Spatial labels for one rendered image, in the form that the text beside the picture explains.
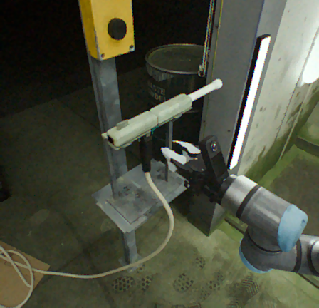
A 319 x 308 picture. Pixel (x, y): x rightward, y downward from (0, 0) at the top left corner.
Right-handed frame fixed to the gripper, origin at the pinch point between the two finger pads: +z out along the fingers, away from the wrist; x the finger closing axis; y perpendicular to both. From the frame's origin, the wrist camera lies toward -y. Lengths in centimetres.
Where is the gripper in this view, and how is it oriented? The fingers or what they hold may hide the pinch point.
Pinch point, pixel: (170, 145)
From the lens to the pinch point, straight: 69.8
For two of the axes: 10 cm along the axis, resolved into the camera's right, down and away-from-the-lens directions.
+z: -7.0, -4.7, 5.5
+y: 0.0, 7.6, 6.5
